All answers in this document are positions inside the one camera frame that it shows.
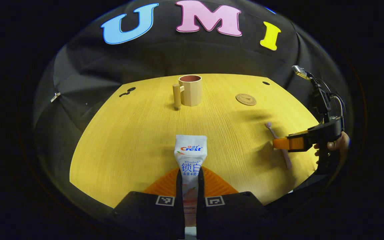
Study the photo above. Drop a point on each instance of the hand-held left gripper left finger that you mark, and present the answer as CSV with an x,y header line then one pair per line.
x,y
179,200

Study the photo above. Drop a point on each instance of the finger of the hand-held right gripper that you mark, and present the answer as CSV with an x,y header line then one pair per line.
x,y
292,144

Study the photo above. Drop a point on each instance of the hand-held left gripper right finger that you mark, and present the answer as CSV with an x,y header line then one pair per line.
x,y
201,200

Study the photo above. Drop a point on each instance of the pink toothbrush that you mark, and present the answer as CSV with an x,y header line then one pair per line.
x,y
287,160

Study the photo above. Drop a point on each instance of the white toothpaste tube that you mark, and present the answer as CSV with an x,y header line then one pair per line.
x,y
190,150

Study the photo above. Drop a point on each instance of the round wooden coaster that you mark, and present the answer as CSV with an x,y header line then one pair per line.
x,y
246,99

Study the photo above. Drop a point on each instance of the black backdrop cloth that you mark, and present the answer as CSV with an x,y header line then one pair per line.
x,y
145,60

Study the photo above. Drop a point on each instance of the silver metal clip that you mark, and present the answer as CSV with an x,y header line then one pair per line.
x,y
55,97

